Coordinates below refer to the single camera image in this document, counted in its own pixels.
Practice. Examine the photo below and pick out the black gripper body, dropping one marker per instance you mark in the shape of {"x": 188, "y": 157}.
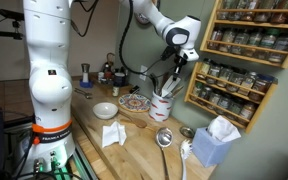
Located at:
{"x": 180, "y": 62}

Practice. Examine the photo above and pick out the white slotted metal spatula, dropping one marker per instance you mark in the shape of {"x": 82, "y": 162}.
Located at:
{"x": 169, "y": 88}

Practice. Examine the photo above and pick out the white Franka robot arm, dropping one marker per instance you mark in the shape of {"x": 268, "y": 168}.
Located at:
{"x": 50, "y": 83}

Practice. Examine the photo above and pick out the white chili print utensil bucket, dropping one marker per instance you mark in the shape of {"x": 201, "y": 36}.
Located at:
{"x": 160, "y": 108}

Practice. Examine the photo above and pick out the dark brown wooden spoon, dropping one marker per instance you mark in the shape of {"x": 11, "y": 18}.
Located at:
{"x": 165, "y": 77}

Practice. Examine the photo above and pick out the light wooden utensil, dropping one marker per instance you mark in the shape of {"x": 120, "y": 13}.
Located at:
{"x": 178, "y": 90}

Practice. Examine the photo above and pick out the glass spice jar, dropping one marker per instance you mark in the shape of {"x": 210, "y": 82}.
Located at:
{"x": 224, "y": 76}
{"x": 224, "y": 102}
{"x": 247, "y": 11}
{"x": 215, "y": 38}
{"x": 224, "y": 9}
{"x": 269, "y": 41}
{"x": 262, "y": 12}
{"x": 279, "y": 13}
{"x": 248, "y": 111}
{"x": 197, "y": 89}
{"x": 214, "y": 71}
{"x": 240, "y": 43}
{"x": 204, "y": 68}
{"x": 261, "y": 88}
{"x": 254, "y": 42}
{"x": 228, "y": 40}
{"x": 283, "y": 46}
{"x": 214, "y": 98}
{"x": 235, "y": 107}
{"x": 249, "y": 84}
{"x": 236, "y": 80}
{"x": 204, "y": 93}

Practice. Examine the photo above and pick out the patterned ceramic plate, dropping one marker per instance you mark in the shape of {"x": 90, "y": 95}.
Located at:
{"x": 134, "y": 102}

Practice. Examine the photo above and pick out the dark can white lid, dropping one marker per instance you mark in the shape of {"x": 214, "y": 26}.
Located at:
{"x": 119, "y": 80}

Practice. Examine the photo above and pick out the small metal dish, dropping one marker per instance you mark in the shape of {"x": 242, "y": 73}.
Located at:
{"x": 186, "y": 131}

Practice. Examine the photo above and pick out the light wooden spoon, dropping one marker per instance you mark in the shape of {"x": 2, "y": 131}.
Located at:
{"x": 139, "y": 122}

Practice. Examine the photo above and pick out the small shaker black lid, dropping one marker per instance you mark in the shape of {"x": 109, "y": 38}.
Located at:
{"x": 116, "y": 91}

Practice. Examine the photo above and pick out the white spoon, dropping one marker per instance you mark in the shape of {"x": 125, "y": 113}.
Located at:
{"x": 185, "y": 150}

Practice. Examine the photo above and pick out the white ceramic bowl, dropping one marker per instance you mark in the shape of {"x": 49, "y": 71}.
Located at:
{"x": 105, "y": 111}

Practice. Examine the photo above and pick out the blue tissue box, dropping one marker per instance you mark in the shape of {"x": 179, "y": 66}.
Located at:
{"x": 209, "y": 150}

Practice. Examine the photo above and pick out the white paper napkin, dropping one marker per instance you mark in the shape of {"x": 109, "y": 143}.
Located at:
{"x": 112, "y": 135}

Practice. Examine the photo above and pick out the steel pepper grinder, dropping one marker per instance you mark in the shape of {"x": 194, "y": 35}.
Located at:
{"x": 85, "y": 71}

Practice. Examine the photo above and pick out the blue plastic holder cup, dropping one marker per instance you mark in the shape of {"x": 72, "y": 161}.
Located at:
{"x": 85, "y": 85}

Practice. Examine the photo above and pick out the metal spoon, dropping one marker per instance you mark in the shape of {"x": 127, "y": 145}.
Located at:
{"x": 85, "y": 95}

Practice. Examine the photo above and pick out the wooden wall spice rack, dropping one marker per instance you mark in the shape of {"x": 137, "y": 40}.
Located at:
{"x": 209, "y": 28}
{"x": 191, "y": 83}

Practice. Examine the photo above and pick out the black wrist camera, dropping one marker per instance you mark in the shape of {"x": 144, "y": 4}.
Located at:
{"x": 167, "y": 53}

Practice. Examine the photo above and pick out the white wall outlet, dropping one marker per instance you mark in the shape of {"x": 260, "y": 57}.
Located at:
{"x": 143, "y": 75}

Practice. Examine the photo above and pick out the colourful decorative wall plate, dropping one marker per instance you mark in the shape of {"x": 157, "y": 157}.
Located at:
{"x": 140, "y": 20}

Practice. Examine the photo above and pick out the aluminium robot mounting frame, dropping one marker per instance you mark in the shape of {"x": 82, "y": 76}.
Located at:
{"x": 84, "y": 166}

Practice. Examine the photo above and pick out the black camera stand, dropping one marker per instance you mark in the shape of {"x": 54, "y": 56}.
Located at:
{"x": 10, "y": 15}

